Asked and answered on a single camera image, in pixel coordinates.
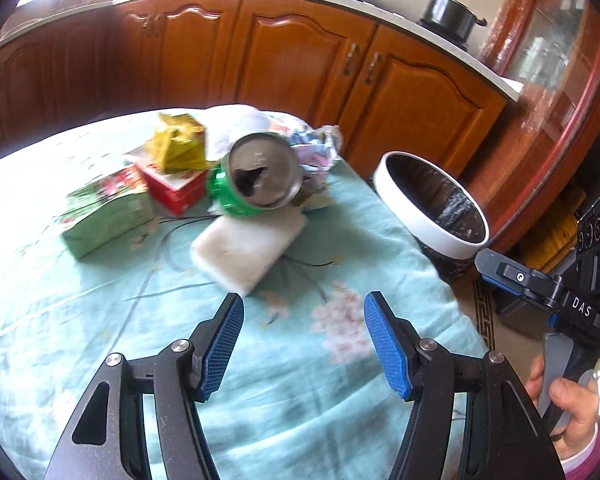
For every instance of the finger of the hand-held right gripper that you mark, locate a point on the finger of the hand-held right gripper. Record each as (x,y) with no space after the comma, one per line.
(517,277)

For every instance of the white foam fruit net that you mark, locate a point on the white foam fruit net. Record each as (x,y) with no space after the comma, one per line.
(252,121)

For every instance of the wooden kitchen cabinet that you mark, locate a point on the wooden kitchen cabinet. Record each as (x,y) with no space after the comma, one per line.
(290,55)

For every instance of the yellow wooden board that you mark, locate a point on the yellow wooden board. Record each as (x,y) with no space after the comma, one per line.
(550,235)

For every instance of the white trash bin black liner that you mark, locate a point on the white trash bin black liner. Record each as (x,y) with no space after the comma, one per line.
(410,220)

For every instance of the printed paper wrapper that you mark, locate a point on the printed paper wrapper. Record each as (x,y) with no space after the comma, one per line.
(315,155)

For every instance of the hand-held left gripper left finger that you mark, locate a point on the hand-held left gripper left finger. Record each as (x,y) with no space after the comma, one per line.
(225,345)

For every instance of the teal floral tablecloth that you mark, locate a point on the teal floral tablecloth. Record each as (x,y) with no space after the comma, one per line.
(105,320)

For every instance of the red wooden glass cabinet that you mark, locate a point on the red wooden glass cabinet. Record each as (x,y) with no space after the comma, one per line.
(540,85)

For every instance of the red cardboard box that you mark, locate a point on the red cardboard box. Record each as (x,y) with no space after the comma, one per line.
(172,190)

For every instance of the green floral carton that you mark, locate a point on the green floral carton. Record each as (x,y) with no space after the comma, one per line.
(105,212)

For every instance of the black cooking pot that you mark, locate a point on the black cooking pot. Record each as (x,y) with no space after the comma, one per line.
(450,12)

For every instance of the green drink can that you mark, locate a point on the green drink can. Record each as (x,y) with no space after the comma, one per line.
(260,170)

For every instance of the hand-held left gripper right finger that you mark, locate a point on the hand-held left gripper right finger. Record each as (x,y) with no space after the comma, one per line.
(385,345)

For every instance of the person's right hand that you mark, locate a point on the person's right hand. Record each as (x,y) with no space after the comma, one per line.
(577,410)

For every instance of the yellow snack packet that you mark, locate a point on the yellow snack packet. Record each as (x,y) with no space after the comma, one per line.
(177,142)

